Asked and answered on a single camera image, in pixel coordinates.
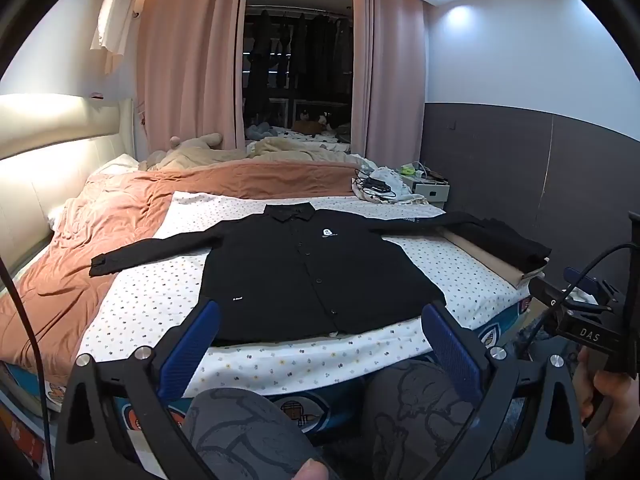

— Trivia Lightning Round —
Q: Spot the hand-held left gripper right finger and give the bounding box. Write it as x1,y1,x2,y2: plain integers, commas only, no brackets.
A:
421,301,587,480

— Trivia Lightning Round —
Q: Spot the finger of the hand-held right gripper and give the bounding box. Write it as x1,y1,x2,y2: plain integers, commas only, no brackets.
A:
529,278,571,311
563,266,601,295

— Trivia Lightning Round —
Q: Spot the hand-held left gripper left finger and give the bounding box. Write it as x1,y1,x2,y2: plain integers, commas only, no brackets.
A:
54,299,223,480

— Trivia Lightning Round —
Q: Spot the black button-up shirt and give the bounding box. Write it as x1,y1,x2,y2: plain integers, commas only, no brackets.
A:
89,202,488,347

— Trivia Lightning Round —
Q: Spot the person's right hand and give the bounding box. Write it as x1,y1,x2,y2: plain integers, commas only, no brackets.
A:
571,347,640,462

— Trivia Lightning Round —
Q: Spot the person's left hand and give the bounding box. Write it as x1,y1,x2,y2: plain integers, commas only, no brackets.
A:
292,460,332,480

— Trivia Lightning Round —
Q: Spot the white floral bed sheet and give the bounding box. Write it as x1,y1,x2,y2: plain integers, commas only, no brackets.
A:
75,191,532,399

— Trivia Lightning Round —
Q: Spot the person's right leg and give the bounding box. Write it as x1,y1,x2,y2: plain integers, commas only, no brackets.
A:
360,359,483,480

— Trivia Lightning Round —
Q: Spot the person's leg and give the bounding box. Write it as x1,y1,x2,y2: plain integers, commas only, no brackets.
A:
360,359,483,480
179,386,342,480

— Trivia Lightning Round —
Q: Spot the person's left leg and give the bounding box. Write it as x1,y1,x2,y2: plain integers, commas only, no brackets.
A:
179,386,342,480

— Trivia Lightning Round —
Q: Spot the cartoon print mattress cover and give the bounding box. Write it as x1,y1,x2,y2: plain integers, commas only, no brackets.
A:
0,294,532,448

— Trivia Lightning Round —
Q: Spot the orange quilted blanket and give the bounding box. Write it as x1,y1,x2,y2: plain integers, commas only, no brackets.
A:
0,162,372,377

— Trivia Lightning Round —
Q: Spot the white nightstand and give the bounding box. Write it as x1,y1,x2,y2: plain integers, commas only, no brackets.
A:
400,162,451,207

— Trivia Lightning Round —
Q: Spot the white pillow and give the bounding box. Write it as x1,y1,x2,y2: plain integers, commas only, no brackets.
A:
47,154,141,226

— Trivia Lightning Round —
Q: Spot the beige plush toy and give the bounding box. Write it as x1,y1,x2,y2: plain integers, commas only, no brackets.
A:
167,132,224,155

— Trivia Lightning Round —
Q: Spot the cream padded headboard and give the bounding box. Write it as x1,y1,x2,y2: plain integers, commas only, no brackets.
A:
0,92,140,281

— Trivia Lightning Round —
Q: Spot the brown plush toy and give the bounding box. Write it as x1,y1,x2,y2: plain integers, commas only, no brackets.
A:
291,114,332,137

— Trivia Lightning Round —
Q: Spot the dark window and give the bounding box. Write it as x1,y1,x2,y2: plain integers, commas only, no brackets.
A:
243,0,357,147

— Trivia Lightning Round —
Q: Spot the white hanging garment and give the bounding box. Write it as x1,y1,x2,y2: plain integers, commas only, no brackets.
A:
90,0,144,76

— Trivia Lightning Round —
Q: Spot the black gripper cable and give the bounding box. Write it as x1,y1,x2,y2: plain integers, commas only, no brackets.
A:
527,243,635,358
0,254,55,466

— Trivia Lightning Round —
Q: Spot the white cloth pile with cables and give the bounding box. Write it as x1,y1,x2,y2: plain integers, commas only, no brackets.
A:
352,165,432,206

